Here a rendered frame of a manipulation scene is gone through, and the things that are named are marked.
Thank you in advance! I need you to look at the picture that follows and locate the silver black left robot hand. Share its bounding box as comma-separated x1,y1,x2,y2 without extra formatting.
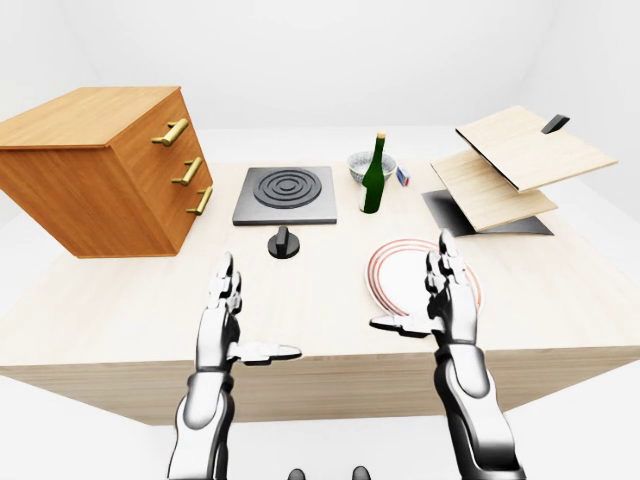
193,251,303,374

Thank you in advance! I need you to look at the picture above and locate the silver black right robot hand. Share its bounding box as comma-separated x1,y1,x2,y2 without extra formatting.
368,228,479,349

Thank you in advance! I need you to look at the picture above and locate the round black stove knob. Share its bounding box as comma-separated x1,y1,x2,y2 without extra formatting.
267,225,302,260

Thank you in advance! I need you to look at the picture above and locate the flat dark stove plate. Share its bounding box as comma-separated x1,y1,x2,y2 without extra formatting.
231,166,338,227

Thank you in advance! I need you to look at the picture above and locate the white plate with red rings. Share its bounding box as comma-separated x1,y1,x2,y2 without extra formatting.
366,238,484,321

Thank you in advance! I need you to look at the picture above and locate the wooden cabinet drawer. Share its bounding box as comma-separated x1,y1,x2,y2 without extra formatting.
131,124,206,225
153,153,215,257
108,90,195,187

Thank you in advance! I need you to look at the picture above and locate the small pale wooden board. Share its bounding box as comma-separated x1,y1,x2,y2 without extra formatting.
429,148,559,234

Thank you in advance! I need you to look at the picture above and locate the green glass bottle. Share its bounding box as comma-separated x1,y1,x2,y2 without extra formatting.
358,131,396,215

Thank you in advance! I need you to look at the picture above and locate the patterned ceramic bowl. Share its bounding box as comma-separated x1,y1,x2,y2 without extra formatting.
347,151,399,185

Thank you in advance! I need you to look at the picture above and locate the large pale wooden board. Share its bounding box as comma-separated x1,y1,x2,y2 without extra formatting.
454,105,619,194

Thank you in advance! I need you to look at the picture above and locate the wooden cabinet with drawers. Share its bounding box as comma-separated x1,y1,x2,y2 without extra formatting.
0,86,215,260

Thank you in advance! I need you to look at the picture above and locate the small black block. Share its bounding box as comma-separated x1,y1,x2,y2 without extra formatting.
540,114,571,135

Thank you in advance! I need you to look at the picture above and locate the brass drawer handle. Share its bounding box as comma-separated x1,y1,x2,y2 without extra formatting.
171,156,204,187
185,186,214,217
151,118,190,148

